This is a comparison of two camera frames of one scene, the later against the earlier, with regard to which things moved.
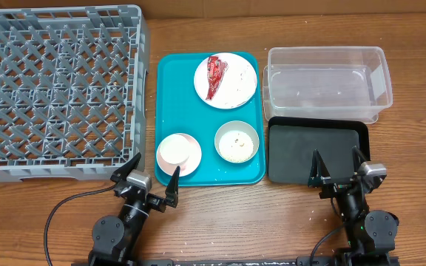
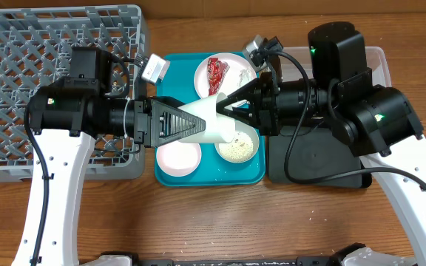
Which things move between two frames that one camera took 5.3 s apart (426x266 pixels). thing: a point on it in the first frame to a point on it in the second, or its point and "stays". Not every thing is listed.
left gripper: x=171 y=191 to x=152 y=114
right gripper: x=338 y=182 to x=267 y=103
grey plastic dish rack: x=63 y=94 stays
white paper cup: x=174 y=148 to x=218 y=128
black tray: x=292 y=141 stays
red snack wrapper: x=216 y=70 stays
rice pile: x=236 y=146 stays
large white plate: x=237 y=87 stays
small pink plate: x=188 y=166 stays
